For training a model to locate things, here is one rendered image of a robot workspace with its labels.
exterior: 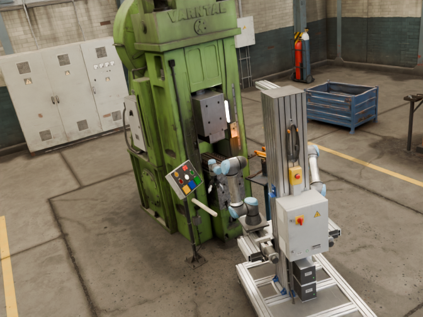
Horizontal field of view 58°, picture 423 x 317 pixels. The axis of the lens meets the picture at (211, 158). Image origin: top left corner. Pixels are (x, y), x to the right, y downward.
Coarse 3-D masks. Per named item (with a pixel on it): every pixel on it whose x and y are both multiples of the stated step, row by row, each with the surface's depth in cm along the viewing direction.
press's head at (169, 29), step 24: (144, 0) 364; (168, 0) 370; (192, 0) 369; (216, 0) 389; (144, 24) 373; (168, 24) 362; (192, 24) 376; (216, 24) 391; (144, 48) 388; (168, 48) 366
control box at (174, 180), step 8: (176, 168) 389; (184, 168) 391; (192, 168) 399; (168, 176) 376; (184, 176) 386; (192, 176) 394; (176, 184) 375; (184, 184) 382; (176, 192) 380; (184, 192) 378
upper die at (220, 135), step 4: (220, 132) 417; (200, 136) 426; (204, 136) 419; (208, 136) 411; (212, 136) 412; (216, 136) 415; (220, 136) 419; (224, 136) 422; (204, 140) 422; (208, 140) 414; (212, 140) 414; (216, 140) 417
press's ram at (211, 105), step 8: (192, 96) 410; (200, 96) 406; (208, 96) 401; (216, 96) 401; (200, 104) 393; (208, 104) 399; (216, 104) 404; (224, 104) 410; (200, 112) 398; (208, 112) 401; (216, 112) 407; (224, 112) 413; (200, 120) 404; (208, 120) 404; (216, 120) 410; (224, 120) 416; (200, 128) 410; (208, 128) 407; (216, 128) 412; (224, 128) 419
